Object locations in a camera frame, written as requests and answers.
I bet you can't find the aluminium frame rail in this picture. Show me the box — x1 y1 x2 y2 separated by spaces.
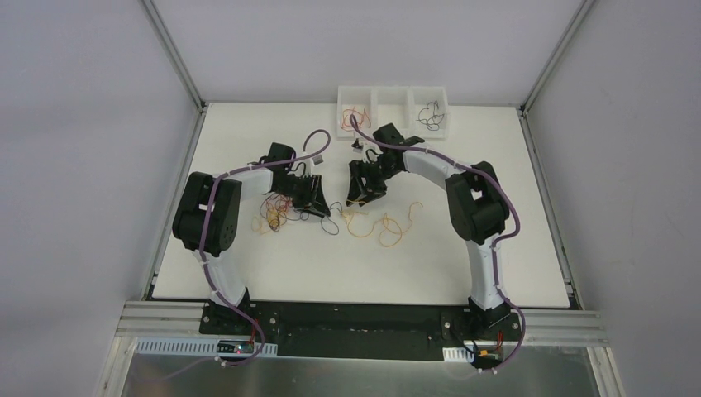
116 301 609 347

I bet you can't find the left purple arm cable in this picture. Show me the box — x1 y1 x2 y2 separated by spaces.
197 129 331 367

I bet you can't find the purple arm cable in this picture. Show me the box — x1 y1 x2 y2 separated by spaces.
197 129 331 367
349 113 528 374

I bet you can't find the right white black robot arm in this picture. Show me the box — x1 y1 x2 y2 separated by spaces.
346 123 513 339

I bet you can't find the white slotted cable duct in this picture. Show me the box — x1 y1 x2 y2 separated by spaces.
442 347 474 363
135 337 260 359

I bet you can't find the grey black wire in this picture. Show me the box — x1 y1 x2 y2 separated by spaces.
417 100 446 132

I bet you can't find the right white slotted cable duct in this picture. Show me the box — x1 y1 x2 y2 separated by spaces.
442 347 474 363

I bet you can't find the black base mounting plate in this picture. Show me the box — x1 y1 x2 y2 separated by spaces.
199 301 522 361

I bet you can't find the red orange wire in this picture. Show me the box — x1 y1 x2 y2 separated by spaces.
341 106 374 132

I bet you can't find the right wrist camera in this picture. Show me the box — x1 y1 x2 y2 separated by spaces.
351 139 364 153

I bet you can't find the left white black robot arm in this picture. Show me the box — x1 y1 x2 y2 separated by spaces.
172 142 331 335

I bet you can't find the white three-compartment tray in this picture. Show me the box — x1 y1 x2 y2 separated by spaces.
336 86 451 141

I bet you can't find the left white slotted cable duct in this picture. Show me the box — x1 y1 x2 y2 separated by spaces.
135 337 260 359

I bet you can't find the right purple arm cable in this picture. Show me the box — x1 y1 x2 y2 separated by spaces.
349 113 528 374

